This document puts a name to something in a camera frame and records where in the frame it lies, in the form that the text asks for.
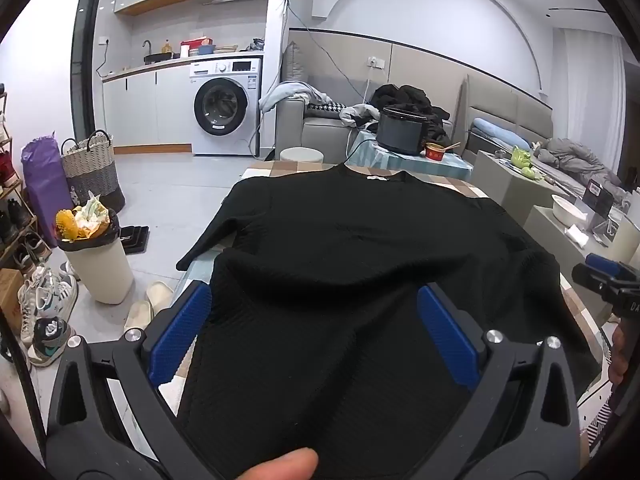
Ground plaid tablecloth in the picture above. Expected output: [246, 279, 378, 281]
[160, 160, 618, 441]

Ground black floor tray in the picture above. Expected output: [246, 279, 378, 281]
[120, 226, 151, 255]

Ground cream trash bin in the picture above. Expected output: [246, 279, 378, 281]
[55, 192, 135, 306]

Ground black cable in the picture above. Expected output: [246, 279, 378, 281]
[0, 305, 45, 461]

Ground white washing machine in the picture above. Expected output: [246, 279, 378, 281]
[191, 57, 263, 157]

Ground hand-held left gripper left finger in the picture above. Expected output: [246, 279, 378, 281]
[45, 282, 226, 480]

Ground white curtain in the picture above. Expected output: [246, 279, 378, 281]
[555, 25, 626, 171]

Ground white kitchen base cabinet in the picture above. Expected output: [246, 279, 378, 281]
[102, 67, 196, 155]

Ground blue pillow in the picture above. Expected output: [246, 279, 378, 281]
[472, 117, 531, 151]

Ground red bowl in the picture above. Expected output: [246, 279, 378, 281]
[425, 142, 461, 162]

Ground person's right hand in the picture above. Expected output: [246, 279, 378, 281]
[609, 324, 633, 387]

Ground houndstooth cushion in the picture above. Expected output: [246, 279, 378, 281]
[306, 101, 346, 117]

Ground light blue tablecloth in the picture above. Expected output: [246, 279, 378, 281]
[345, 130, 473, 181]

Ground black box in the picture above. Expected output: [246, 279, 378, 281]
[582, 178, 615, 213]

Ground white grey garment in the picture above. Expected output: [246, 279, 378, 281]
[340, 104, 381, 128]

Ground purple bag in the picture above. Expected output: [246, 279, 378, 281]
[21, 134, 76, 248]

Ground teal grey sneaker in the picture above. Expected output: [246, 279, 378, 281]
[27, 316, 76, 367]

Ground grey blanket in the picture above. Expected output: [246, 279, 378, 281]
[532, 137, 626, 201]

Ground white basin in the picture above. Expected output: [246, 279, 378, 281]
[551, 193, 590, 226]

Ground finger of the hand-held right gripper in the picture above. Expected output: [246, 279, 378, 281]
[571, 253, 623, 297]

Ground green plastic bag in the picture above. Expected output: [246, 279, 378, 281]
[507, 145, 538, 178]

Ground woven laundry basket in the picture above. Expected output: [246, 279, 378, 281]
[61, 130, 126, 213]

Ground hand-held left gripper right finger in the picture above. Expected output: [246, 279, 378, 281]
[417, 282, 583, 480]

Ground white sneakers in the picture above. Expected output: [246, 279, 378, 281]
[17, 265, 78, 346]

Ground light grey hoodie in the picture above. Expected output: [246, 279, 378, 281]
[259, 80, 331, 113]

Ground white round stool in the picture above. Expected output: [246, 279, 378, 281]
[280, 146, 326, 163]

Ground grey sofa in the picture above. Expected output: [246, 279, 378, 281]
[275, 95, 381, 161]

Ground wooden shoe rack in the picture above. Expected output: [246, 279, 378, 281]
[0, 85, 51, 271]

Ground person's left hand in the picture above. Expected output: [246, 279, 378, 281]
[235, 447, 319, 480]

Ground striped cloth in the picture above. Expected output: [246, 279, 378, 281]
[580, 400, 613, 461]

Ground black knit sweater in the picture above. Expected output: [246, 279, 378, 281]
[176, 164, 601, 480]

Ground beige cabinet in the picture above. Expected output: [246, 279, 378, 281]
[525, 205, 640, 286]
[472, 150, 571, 226]

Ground cream slipper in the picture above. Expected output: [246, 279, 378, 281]
[146, 281, 174, 313]
[123, 300, 153, 331]

